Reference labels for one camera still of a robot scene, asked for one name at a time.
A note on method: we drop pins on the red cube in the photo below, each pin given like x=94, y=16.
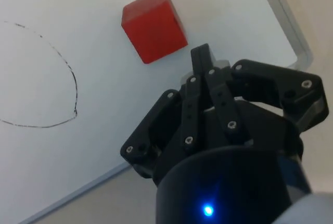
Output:
x=153, y=28

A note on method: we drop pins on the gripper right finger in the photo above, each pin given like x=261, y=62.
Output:
x=221, y=99

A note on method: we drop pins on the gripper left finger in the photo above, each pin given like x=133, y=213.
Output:
x=192, y=104

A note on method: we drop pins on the flat whiteboard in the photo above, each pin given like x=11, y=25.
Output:
x=91, y=83

